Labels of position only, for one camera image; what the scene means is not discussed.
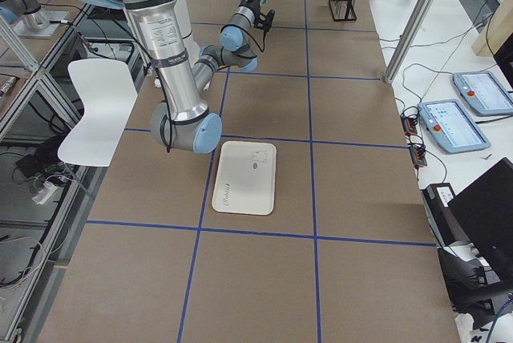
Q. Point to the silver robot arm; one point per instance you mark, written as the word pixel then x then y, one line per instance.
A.
pixel 183 120

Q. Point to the cream rectangular tray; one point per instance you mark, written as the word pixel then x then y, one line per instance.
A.
pixel 245 178

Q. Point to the white plastic chair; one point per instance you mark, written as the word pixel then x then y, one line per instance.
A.
pixel 108 94

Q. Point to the near blue teach pendant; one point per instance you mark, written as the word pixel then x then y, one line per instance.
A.
pixel 451 127

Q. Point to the blue teach pendant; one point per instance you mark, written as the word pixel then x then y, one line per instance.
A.
pixel 483 93
pixel 451 127

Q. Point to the far blue teach pendant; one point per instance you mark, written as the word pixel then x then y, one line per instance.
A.
pixel 483 93

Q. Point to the brown paper table mat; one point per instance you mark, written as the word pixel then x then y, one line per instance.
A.
pixel 306 224

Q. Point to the black laptop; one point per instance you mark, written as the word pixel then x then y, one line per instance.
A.
pixel 484 212

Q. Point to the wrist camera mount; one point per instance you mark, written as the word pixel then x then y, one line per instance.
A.
pixel 264 22

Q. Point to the black wire cup rack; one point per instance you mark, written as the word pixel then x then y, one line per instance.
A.
pixel 343 10

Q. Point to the aluminium frame post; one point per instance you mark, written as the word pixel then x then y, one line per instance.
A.
pixel 406 41

